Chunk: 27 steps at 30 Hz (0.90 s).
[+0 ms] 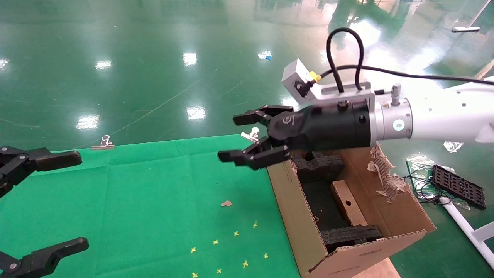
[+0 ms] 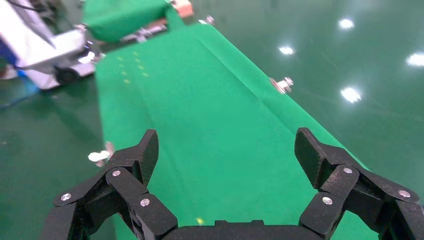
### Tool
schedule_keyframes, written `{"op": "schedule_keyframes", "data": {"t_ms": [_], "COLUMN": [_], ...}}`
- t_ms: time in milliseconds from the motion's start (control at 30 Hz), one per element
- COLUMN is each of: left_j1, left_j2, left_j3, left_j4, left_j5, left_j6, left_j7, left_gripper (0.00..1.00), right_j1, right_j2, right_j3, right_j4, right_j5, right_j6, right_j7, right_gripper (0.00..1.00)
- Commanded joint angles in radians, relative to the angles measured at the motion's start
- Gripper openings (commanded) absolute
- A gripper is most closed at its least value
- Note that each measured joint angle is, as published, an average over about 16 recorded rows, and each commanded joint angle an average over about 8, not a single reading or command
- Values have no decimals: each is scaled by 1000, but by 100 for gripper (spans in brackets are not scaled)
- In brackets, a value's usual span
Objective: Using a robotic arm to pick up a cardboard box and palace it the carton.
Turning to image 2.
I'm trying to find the silver binder clip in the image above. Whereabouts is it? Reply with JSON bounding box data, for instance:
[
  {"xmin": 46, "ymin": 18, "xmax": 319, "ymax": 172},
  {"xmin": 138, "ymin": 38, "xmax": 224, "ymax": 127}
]
[
  {"xmin": 87, "ymin": 141, "xmax": 115, "ymax": 168},
  {"xmin": 269, "ymin": 76, "xmax": 295, "ymax": 95},
  {"xmin": 198, "ymin": 15, "xmax": 216, "ymax": 27}
]

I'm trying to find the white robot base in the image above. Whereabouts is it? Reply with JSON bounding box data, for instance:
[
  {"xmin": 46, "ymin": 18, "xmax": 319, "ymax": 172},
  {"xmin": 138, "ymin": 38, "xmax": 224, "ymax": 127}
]
[{"xmin": 0, "ymin": 0, "xmax": 100, "ymax": 92}]

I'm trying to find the orange brown block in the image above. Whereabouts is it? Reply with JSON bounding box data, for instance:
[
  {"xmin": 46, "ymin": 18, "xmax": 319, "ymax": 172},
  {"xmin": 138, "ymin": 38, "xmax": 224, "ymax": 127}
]
[{"xmin": 170, "ymin": 0, "xmax": 195, "ymax": 19}]

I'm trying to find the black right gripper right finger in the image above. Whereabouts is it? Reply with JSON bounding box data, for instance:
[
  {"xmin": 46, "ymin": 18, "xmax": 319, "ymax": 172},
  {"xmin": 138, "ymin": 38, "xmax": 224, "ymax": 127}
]
[{"xmin": 294, "ymin": 127, "xmax": 424, "ymax": 240}]

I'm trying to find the green table cloth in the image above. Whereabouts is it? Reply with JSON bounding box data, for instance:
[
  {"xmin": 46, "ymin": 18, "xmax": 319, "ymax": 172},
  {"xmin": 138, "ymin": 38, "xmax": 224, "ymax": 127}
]
[{"xmin": 94, "ymin": 21, "xmax": 382, "ymax": 240}]

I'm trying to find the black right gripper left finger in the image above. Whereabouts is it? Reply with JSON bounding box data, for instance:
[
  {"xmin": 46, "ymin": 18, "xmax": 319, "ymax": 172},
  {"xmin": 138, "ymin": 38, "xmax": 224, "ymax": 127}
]
[{"xmin": 39, "ymin": 129, "xmax": 180, "ymax": 240}]

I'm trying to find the green fabric bundle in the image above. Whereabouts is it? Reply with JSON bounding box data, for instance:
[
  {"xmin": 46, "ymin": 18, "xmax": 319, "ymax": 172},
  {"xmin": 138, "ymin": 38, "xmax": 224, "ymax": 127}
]
[{"xmin": 82, "ymin": 0, "xmax": 171, "ymax": 43}]

